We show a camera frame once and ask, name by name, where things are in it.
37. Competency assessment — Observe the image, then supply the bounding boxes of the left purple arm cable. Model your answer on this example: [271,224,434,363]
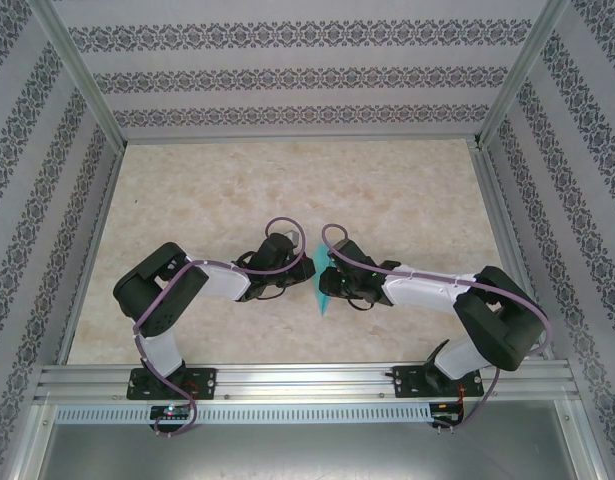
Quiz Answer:
[134,216,308,439]

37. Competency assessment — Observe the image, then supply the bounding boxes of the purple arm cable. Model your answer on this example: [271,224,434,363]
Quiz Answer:
[320,223,553,436]
[134,216,308,439]

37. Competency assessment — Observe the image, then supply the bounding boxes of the left small circuit board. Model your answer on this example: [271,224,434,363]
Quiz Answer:
[150,405,194,420]

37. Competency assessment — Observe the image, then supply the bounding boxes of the small circuit board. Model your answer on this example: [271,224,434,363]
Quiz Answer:
[150,405,194,420]
[430,402,464,427]

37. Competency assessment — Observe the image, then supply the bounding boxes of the aluminium mounting rail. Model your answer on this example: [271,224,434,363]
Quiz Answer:
[34,362,581,405]

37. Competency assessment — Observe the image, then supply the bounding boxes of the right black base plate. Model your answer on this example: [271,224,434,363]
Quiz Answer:
[392,364,486,400]

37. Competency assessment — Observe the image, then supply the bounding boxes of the light blue paper sheet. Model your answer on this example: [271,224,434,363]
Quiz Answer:
[310,242,338,318]

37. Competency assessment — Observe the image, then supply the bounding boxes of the left aluminium frame post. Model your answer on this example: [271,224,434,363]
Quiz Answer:
[29,0,127,150]

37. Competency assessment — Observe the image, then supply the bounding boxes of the grey metal sheet panel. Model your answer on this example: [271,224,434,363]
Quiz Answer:
[36,423,601,480]

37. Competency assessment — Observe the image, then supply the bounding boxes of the right small circuit board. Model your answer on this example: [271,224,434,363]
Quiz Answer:
[430,402,464,427]

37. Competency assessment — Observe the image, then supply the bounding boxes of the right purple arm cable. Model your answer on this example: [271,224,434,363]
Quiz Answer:
[320,223,553,436]

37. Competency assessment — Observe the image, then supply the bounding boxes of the aluminium frame post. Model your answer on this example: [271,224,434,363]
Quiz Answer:
[29,0,127,150]
[474,0,573,150]

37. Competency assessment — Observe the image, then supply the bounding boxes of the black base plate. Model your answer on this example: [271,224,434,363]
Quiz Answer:
[392,364,486,400]
[126,367,218,401]

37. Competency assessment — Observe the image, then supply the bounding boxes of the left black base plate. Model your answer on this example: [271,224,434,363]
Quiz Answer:
[126,367,218,401]

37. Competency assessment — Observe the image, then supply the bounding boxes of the slotted grey cable duct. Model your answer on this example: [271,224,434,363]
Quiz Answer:
[54,403,436,425]

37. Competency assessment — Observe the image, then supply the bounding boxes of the right aluminium frame post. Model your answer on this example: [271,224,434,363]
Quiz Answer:
[474,0,573,150]

